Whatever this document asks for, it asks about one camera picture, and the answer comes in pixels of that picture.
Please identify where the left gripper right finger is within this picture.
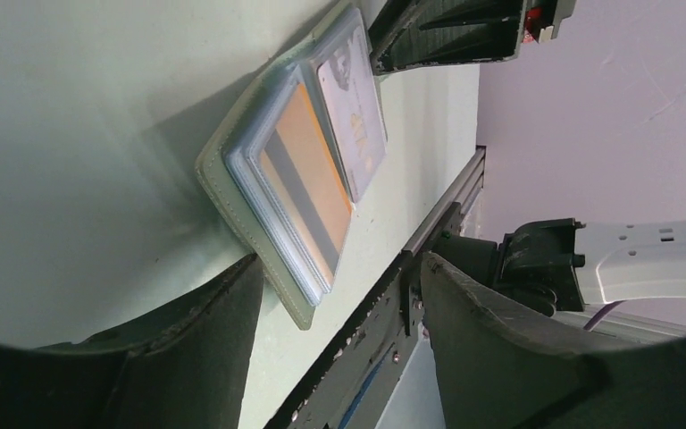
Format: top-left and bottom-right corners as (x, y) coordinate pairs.
(421, 253), (686, 428)

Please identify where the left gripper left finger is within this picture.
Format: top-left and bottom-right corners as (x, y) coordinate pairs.
(0, 255), (264, 428)

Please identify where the white printed credit card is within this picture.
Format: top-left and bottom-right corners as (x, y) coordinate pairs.
(316, 26), (387, 203)

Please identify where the aluminium frame rail front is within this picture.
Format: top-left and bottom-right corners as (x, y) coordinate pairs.
(403, 146), (486, 254)

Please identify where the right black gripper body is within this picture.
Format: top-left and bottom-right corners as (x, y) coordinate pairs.
(523, 0), (577, 43)

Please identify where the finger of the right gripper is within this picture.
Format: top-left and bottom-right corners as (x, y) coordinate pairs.
(369, 0), (527, 76)

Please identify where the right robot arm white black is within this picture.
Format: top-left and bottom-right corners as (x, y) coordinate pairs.
(369, 1), (686, 315)

